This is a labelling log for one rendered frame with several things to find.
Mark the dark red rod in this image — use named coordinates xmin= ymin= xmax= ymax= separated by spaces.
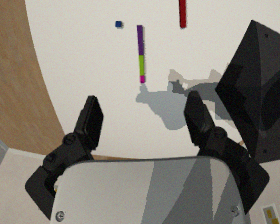
xmin=179 ymin=0 xmax=186 ymax=28

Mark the purple rod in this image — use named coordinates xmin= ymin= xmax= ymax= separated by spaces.
xmin=137 ymin=25 xmax=143 ymax=55

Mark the lime green rod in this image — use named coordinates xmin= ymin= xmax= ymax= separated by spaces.
xmin=139 ymin=55 xmax=144 ymax=76

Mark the small blue cube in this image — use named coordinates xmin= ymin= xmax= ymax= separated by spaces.
xmin=115 ymin=21 xmax=121 ymax=27

